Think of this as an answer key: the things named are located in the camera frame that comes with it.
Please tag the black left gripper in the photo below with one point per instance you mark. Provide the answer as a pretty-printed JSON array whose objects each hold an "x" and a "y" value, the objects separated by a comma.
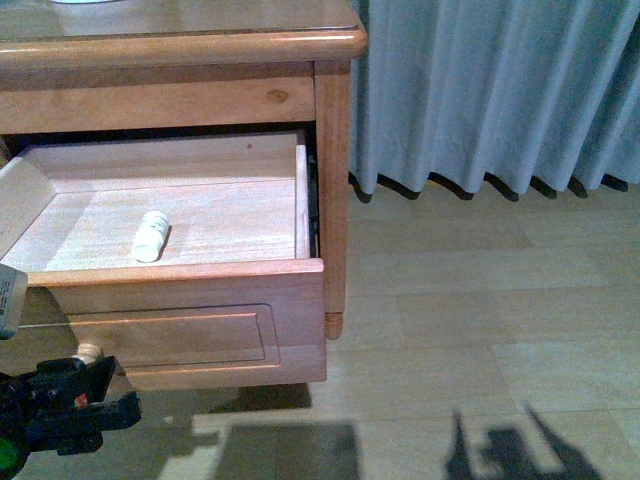
[{"x": 61, "y": 407}]

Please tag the drawer round knob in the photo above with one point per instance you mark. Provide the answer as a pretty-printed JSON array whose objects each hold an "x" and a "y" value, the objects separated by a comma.
[{"x": 88, "y": 353}]

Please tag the white medicine bottle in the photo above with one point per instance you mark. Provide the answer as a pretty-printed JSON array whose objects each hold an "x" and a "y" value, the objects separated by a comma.
[{"x": 150, "y": 237}]

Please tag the wooden drawer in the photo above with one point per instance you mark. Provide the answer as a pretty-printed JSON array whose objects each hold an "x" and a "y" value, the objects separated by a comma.
[{"x": 236, "y": 295}]

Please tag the wooden nightstand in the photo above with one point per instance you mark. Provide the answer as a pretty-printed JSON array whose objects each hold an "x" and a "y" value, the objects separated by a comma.
[{"x": 132, "y": 65}]

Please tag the grey curtain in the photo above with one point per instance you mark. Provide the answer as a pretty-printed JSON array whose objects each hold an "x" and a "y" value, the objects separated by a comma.
[{"x": 519, "y": 91}]

